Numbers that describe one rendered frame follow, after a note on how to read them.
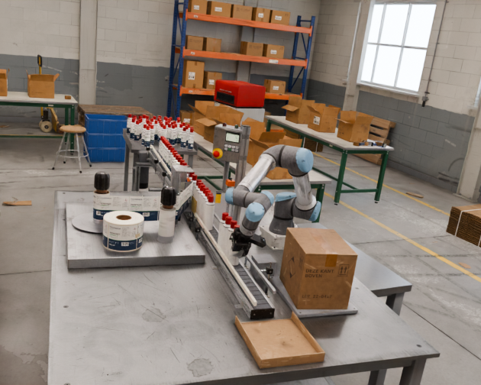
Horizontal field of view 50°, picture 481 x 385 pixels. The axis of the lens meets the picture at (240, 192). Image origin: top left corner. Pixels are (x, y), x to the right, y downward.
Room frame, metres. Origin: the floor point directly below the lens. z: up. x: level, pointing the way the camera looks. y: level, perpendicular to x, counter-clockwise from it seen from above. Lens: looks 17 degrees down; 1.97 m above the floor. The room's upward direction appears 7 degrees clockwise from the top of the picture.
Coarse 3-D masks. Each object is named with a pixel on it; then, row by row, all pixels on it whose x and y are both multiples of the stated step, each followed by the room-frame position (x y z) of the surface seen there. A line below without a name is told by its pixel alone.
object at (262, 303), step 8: (216, 232) 2.73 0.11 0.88; (208, 240) 2.61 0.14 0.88; (216, 240) 2.62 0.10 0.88; (224, 264) 2.32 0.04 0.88; (240, 264) 2.34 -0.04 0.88; (240, 272) 2.25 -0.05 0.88; (248, 280) 2.17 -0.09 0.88; (240, 288) 2.09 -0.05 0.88; (248, 288) 2.10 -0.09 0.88; (256, 288) 2.11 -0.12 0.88; (256, 296) 2.03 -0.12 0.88; (264, 304) 1.97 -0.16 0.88
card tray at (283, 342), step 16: (272, 320) 1.92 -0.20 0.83; (288, 320) 1.94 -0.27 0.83; (256, 336) 1.79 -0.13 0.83; (272, 336) 1.80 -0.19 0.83; (288, 336) 1.81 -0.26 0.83; (304, 336) 1.83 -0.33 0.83; (256, 352) 1.63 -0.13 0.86; (272, 352) 1.69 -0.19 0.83; (288, 352) 1.70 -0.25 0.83; (304, 352) 1.71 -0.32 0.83; (320, 352) 1.67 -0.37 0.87
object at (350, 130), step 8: (344, 112) 7.10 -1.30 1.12; (352, 112) 7.14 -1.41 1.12; (360, 112) 7.14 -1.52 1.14; (344, 120) 7.08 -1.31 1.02; (352, 120) 7.13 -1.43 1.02; (360, 120) 6.75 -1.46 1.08; (368, 120) 6.79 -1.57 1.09; (344, 128) 6.89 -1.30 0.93; (352, 128) 6.74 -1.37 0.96; (360, 128) 6.78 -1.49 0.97; (368, 128) 6.83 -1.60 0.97; (344, 136) 6.87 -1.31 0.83; (352, 136) 6.74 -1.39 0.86; (360, 136) 6.79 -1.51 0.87
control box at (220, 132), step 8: (216, 128) 2.80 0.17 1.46; (224, 128) 2.80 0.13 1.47; (232, 128) 2.79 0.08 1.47; (216, 136) 2.80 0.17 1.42; (224, 136) 2.79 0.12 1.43; (240, 136) 2.77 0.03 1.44; (216, 144) 2.80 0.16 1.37; (232, 144) 2.78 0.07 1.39; (240, 144) 2.77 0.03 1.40; (224, 152) 2.79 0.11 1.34; (232, 152) 2.78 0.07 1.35; (224, 160) 2.80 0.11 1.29; (232, 160) 2.78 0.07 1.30
